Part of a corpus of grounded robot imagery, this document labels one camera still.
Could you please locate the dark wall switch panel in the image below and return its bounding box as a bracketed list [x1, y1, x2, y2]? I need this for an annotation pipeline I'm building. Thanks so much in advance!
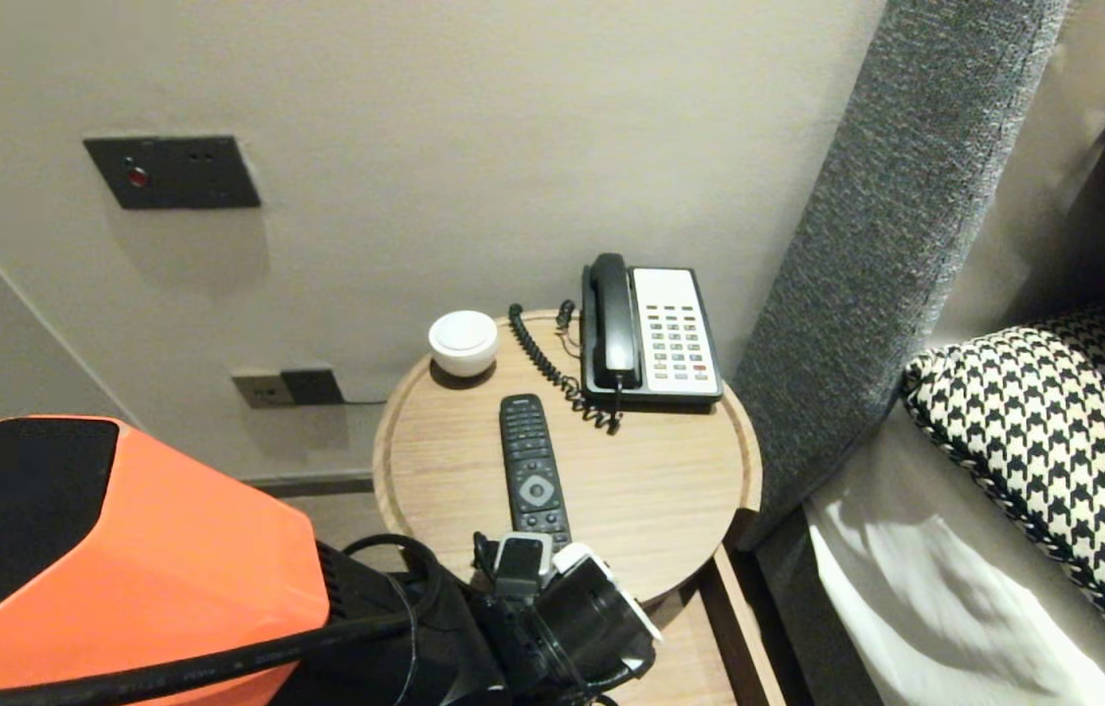
[83, 135, 262, 210]

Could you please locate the white bed sheet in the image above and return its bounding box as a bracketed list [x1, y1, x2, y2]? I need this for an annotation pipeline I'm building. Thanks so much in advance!
[802, 402, 1105, 706]

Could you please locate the dark grey bed base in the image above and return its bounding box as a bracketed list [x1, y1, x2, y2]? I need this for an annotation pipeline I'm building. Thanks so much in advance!
[743, 510, 881, 706]

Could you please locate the black coiled telephone cord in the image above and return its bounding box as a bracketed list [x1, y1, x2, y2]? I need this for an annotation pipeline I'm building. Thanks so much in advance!
[509, 300, 624, 434]

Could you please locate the round wooden nightstand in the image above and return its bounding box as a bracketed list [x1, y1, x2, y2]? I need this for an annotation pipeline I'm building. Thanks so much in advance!
[374, 310, 762, 604]

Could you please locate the brown skirting board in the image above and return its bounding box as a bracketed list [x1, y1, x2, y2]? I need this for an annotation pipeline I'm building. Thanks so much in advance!
[243, 474, 377, 497]

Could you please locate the white round puck device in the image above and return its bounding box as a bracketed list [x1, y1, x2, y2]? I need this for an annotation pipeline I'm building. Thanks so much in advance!
[427, 310, 500, 378]

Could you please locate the houndstooth black and white pillow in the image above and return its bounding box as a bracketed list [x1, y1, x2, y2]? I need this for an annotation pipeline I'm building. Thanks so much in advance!
[902, 299, 1105, 699]

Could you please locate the grey wall socket plate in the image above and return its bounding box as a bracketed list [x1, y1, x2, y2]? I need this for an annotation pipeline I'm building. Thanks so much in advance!
[231, 371, 296, 410]

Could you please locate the black and white desk telephone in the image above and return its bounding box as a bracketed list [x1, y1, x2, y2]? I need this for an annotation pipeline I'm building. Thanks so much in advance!
[579, 265, 724, 407]

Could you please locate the grey upholstered headboard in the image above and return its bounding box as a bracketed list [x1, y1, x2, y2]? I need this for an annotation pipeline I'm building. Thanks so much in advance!
[728, 0, 1071, 535]

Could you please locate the black telephone handset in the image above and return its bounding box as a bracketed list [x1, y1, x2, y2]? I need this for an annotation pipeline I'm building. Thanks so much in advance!
[588, 253, 642, 388]

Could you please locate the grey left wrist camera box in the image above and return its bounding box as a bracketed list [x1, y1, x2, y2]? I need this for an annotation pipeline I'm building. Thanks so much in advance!
[493, 532, 554, 601]

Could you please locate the slim black remote control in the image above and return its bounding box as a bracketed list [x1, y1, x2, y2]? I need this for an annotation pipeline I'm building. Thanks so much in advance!
[499, 394, 573, 550]

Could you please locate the beige upholstered headboard panel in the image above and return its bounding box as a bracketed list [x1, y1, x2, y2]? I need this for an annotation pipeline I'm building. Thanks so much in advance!
[925, 0, 1105, 349]

